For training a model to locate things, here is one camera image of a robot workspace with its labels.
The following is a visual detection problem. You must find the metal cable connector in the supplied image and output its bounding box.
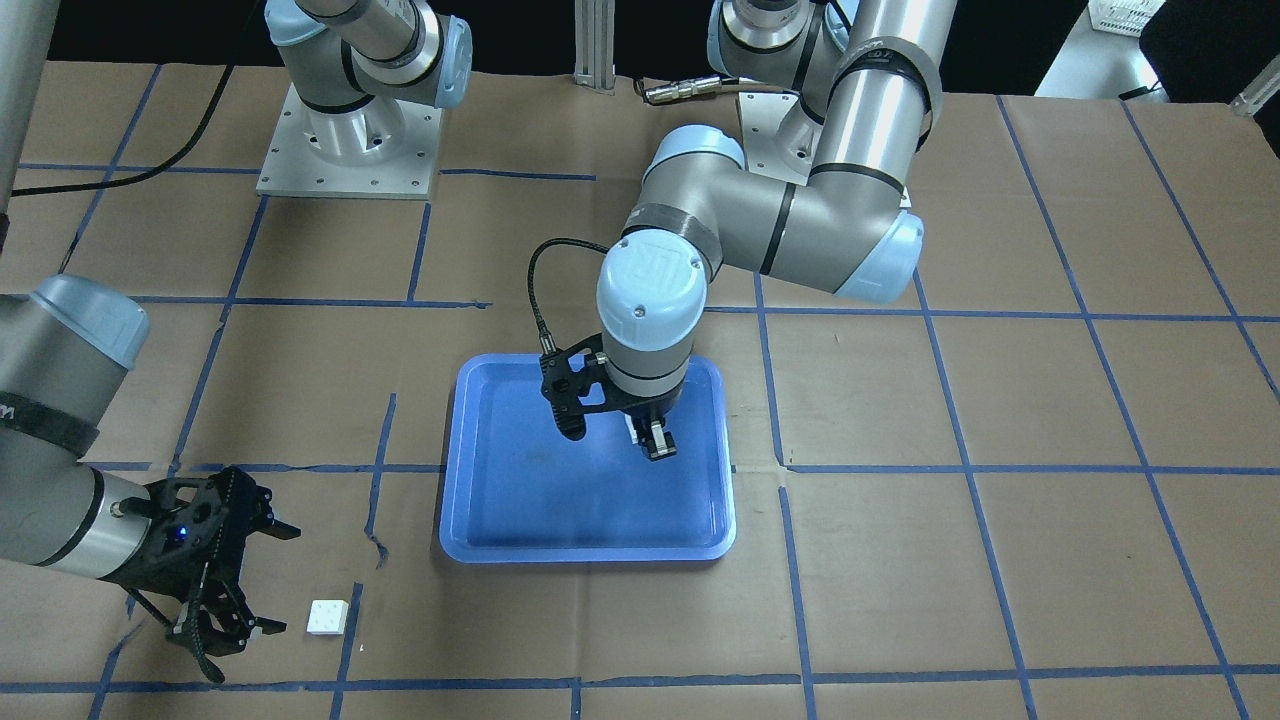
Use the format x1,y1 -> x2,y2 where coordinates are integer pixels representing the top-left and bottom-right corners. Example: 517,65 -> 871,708
634,76 -> 723,106

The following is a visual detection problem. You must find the aluminium profile post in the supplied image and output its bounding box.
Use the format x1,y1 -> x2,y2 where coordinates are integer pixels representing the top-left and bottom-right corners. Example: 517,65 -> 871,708
573,0 -> 616,95

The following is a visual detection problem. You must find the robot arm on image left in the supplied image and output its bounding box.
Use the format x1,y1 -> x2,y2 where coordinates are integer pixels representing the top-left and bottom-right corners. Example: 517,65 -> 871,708
1,1 -> 474,684

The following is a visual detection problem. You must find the metal base plate image left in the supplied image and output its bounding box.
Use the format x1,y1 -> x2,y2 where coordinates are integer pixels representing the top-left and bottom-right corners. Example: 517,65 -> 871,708
256,88 -> 445,201

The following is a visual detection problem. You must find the metal base plate image right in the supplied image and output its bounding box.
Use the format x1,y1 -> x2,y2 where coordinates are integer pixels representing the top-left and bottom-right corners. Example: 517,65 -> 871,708
739,88 -> 920,186

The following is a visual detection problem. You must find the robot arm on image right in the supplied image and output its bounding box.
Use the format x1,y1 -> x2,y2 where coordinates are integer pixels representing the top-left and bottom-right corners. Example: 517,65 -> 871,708
535,1 -> 956,461

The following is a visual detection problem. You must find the metal base plate image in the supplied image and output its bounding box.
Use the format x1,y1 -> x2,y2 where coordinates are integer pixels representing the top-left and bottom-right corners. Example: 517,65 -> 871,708
739,88 -> 920,186
256,88 -> 445,201

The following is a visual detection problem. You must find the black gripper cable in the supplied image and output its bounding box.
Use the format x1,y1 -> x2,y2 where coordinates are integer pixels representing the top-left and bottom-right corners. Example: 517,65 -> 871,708
529,238 -> 613,356

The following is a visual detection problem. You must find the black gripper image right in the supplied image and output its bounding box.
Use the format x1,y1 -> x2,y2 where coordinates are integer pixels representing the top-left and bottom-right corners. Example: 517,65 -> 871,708
540,334 -> 684,461

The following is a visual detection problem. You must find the blue plastic tray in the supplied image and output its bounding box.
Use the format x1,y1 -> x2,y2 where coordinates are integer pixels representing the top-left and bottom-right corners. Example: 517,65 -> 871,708
438,354 -> 737,562

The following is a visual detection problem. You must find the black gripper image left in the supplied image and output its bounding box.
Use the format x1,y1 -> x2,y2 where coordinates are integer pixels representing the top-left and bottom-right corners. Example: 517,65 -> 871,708
101,466 -> 302,684

